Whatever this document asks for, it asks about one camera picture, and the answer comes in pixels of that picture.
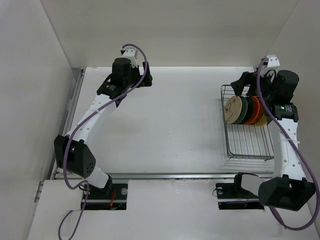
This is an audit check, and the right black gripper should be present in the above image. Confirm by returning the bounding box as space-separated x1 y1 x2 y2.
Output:
230 68 276 102

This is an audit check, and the black plate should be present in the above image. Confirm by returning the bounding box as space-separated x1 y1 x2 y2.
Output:
244 97 254 124

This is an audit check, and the orange plate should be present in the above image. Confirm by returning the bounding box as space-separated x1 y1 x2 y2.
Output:
245 96 262 125

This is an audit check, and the cream floral plate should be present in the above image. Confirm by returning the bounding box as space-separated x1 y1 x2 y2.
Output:
224 96 243 124

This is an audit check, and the blue patterned plate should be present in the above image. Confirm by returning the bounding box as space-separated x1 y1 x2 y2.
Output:
238 96 248 124

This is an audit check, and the yellow black-rimmed plate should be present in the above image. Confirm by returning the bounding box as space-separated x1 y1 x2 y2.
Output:
254 98 267 127

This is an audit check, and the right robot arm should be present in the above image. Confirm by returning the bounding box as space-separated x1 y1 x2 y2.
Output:
224 70 316 212

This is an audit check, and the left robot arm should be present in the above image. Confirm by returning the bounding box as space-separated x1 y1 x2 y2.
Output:
54 57 153 199

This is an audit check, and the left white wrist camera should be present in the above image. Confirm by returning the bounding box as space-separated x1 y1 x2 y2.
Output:
120 47 139 68

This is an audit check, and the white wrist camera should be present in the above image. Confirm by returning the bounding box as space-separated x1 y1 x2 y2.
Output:
263 54 280 68
120 47 139 68

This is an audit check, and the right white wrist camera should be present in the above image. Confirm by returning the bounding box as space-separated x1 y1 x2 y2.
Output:
263 54 280 68

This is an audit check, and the grey wire dish rack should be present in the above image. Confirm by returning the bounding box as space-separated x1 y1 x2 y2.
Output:
220 84 274 161

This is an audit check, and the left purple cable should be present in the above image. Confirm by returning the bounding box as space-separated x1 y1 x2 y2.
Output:
57 44 148 240

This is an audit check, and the purple cable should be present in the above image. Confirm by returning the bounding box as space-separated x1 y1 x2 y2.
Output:
57 44 148 240
256 57 320 230

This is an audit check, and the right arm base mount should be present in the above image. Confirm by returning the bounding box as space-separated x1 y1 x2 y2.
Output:
213 183 265 210

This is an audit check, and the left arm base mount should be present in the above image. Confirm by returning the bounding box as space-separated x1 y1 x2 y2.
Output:
79 183 128 211

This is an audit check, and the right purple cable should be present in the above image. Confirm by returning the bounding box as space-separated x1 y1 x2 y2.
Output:
256 57 320 230

